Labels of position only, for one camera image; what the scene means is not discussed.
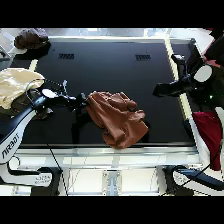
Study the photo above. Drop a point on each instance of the rust brown shirt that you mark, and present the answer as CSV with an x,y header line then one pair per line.
x,y
116,120

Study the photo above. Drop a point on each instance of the red garment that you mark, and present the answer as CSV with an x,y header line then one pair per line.
x,y
208,133

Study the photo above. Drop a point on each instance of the black garment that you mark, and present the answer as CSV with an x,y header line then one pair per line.
x,y
216,50

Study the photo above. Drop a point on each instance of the dark brown garment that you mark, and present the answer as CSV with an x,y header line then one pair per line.
x,y
31,38

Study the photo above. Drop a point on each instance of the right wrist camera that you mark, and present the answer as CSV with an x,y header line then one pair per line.
x,y
178,60

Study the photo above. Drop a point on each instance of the cream garment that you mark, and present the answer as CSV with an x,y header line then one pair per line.
x,y
16,83

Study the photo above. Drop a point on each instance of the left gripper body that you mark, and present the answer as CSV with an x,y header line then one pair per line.
x,y
77,101

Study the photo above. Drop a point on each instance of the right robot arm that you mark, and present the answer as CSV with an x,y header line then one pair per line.
x,y
203,73

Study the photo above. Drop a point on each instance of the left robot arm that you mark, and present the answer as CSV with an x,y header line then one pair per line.
x,y
10,146

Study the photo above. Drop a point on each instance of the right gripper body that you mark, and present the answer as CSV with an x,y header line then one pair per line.
x,y
171,89

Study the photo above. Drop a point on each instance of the silver frame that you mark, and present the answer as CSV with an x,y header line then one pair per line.
x,y
113,151

